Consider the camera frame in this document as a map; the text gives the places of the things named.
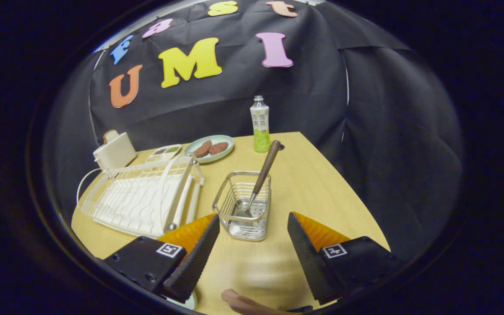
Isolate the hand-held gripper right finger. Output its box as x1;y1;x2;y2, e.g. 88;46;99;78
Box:
287;212;405;305

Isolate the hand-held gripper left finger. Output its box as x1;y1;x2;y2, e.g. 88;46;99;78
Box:
102;214;221;304

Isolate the metal wire basket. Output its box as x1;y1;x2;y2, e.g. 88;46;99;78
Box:
212;171;272;242

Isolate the white dish rack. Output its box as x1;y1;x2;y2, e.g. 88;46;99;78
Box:
79;154;205;239

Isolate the spoon with brown handle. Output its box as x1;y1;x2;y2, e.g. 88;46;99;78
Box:
234;140;281;218

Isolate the pale green plate with meat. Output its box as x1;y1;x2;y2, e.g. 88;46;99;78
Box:
184;135;235;164

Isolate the small white sauce tray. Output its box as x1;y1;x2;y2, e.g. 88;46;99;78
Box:
146;144;183;163

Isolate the cream white toaster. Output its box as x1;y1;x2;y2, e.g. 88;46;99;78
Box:
93;133;137;171

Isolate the green tea bottle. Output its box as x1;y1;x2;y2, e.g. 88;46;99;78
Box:
250;95;271;153

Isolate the black backdrop cloth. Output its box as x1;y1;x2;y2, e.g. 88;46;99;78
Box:
44;0;465;259

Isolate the white toaster cable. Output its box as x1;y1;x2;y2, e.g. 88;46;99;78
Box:
76;168;104;208

